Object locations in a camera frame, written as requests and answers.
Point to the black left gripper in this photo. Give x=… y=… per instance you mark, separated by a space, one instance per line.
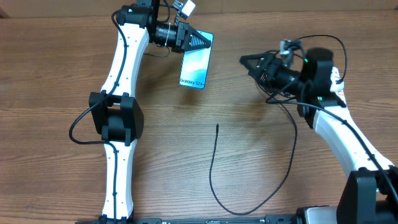
x=181 y=29

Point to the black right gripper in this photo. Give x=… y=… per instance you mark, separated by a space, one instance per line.
x=263 y=57

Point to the blue Galaxy smartphone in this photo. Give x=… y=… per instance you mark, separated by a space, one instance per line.
x=195 y=65

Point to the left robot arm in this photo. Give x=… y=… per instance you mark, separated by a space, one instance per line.
x=116 y=113

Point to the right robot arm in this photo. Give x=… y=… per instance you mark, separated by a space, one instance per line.
x=370 y=193

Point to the white power strip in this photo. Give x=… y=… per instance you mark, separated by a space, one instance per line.
x=337 y=86

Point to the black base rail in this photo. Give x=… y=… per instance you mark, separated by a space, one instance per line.
x=268 y=219

